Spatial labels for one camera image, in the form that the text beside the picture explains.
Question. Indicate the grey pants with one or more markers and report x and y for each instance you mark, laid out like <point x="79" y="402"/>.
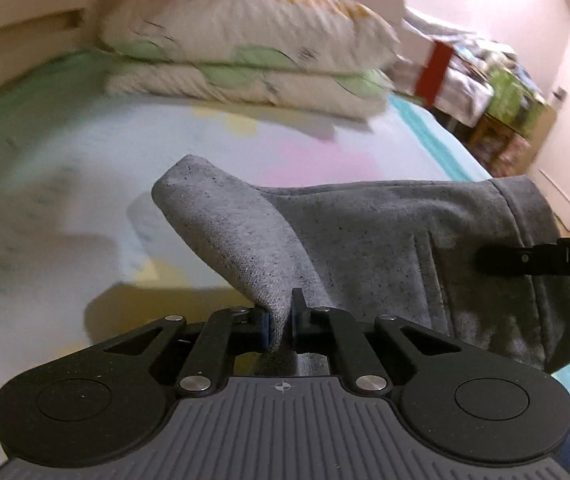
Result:
<point x="365" y="250"/>

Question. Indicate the red box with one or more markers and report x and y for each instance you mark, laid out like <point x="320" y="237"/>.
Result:
<point x="435" y="75"/>

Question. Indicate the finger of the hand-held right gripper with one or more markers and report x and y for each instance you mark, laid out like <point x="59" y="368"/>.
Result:
<point x="515" y="260"/>

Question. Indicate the wooden bed frame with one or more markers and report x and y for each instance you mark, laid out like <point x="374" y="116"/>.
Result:
<point x="20" y="25"/>

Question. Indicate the leaf print pillow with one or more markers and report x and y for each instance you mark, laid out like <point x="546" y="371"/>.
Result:
<point x="245" y="25"/>
<point x="265" y="85"/>

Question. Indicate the wooden side table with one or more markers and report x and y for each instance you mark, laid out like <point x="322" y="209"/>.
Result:
<point x="500" y="142"/>

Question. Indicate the green box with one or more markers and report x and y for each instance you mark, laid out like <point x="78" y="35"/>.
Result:
<point x="515" y="100"/>

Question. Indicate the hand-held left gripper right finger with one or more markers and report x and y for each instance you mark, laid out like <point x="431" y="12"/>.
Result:
<point x="297" y="320"/>

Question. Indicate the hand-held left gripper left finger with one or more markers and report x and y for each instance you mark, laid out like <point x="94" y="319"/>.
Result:
<point x="264" y="332"/>

